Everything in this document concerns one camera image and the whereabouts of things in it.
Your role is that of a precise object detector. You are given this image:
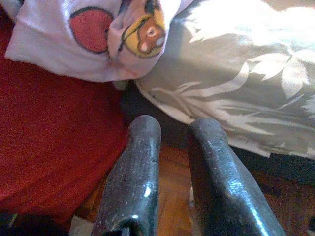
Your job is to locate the pink cartoon print blanket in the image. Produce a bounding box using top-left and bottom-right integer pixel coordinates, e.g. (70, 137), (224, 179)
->
(4, 0), (195, 83)

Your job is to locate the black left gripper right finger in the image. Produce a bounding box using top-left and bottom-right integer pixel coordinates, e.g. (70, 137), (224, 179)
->
(188, 118), (287, 236)

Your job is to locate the beige floral bed sheet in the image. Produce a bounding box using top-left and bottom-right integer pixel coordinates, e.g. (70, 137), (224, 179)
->
(134, 0), (315, 159)

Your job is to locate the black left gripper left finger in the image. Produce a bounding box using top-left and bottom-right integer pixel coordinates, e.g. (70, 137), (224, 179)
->
(91, 115), (162, 236)

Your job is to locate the large red cushion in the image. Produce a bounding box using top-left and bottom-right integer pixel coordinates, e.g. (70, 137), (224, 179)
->
(0, 7), (128, 227)

